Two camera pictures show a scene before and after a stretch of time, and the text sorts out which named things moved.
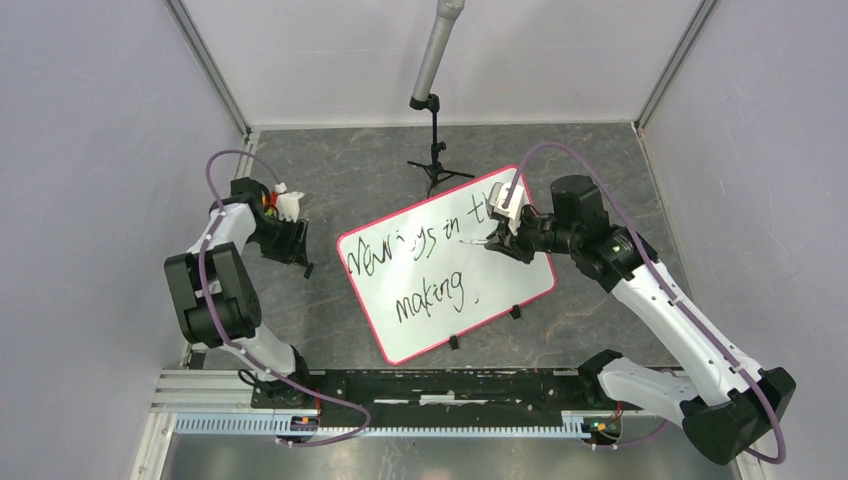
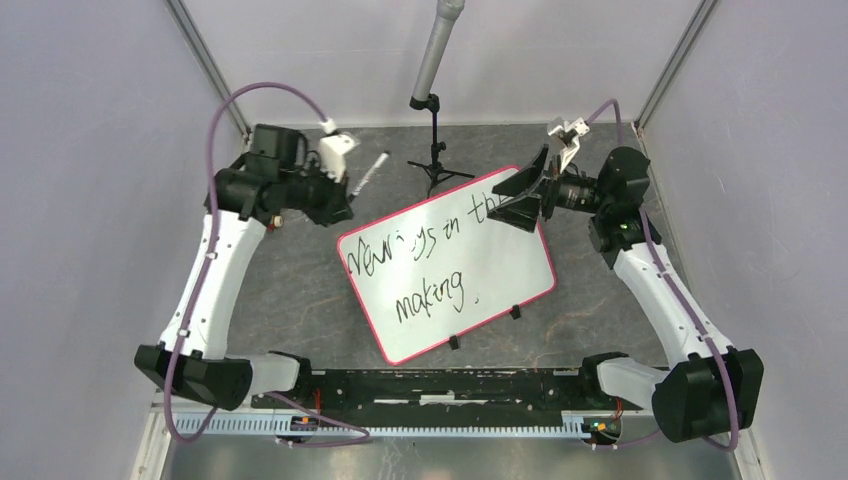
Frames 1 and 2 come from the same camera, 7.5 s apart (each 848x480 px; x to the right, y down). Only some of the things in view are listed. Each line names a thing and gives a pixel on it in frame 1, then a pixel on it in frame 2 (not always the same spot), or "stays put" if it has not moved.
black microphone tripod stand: x=432 y=104 stays put
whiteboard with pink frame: x=427 y=278 stays put
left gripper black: x=294 y=250 to x=336 y=208
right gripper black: x=512 y=245 to x=522 y=212
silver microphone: x=447 y=13 stays put
